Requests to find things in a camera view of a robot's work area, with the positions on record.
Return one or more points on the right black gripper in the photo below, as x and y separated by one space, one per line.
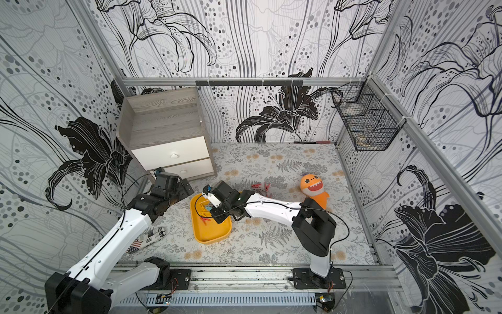
218 212

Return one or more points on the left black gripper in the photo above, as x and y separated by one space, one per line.
183 193

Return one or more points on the yellow plastic storage tray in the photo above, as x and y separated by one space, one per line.
212 232

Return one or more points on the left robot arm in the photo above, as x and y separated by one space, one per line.
86 287

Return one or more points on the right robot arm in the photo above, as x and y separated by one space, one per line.
313 226

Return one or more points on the red clothespin far pair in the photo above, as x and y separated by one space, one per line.
261 186

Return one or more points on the newspaper print pouch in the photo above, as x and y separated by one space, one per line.
146 239

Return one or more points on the grey wooden drawer cabinet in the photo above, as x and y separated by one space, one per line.
154 126

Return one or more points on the orange shark plush toy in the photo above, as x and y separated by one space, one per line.
313 187

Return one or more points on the black red marker pen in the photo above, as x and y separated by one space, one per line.
313 142

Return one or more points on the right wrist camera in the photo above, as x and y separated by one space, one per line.
208 193

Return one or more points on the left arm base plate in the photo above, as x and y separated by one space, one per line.
176 279

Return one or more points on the white slotted cable duct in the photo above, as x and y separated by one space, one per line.
221 299

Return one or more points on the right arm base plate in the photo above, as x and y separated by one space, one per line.
305 279

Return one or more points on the black wire wall basket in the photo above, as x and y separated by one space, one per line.
369 124

